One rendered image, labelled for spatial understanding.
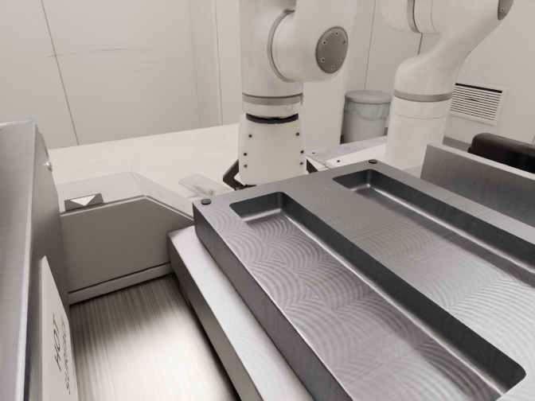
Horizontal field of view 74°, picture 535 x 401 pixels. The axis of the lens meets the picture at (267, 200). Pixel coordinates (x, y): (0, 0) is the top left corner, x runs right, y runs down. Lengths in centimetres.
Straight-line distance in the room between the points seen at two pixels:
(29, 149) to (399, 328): 18
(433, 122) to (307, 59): 48
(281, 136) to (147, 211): 29
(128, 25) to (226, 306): 244
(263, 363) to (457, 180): 22
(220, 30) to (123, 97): 79
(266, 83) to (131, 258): 29
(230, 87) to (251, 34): 187
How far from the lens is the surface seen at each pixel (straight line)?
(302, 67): 42
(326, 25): 41
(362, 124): 297
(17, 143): 20
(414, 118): 83
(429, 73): 80
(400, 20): 83
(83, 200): 26
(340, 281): 20
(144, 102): 264
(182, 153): 107
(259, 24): 47
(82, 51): 256
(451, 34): 77
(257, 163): 52
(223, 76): 231
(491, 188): 31
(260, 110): 48
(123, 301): 28
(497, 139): 37
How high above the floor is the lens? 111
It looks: 27 degrees down
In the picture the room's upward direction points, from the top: straight up
